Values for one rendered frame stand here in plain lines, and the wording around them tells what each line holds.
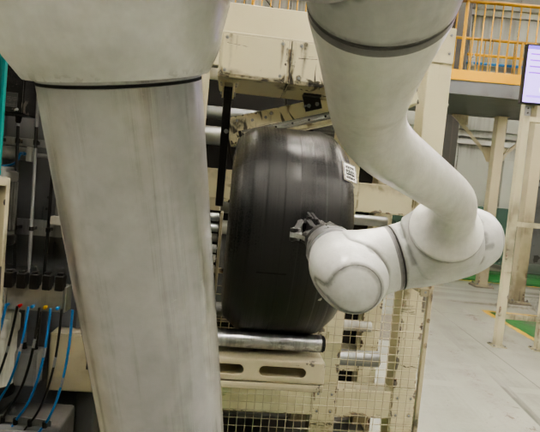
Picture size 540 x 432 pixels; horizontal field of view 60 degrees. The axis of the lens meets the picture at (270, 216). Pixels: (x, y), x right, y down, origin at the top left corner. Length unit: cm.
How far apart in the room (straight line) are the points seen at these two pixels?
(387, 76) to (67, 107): 20
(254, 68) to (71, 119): 131
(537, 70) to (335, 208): 422
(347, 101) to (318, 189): 75
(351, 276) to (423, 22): 41
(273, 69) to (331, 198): 61
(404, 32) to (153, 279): 21
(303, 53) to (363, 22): 130
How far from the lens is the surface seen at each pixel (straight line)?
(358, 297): 66
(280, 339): 126
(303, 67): 159
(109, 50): 26
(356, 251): 67
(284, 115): 169
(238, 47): 159
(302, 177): 111
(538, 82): 517
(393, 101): 37
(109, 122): 28
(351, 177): 116
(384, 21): 30
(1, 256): 107
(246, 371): 125
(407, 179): 49
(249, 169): 112
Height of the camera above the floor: 129
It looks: 3 degrees down
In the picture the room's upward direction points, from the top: 5 degrees clockwise
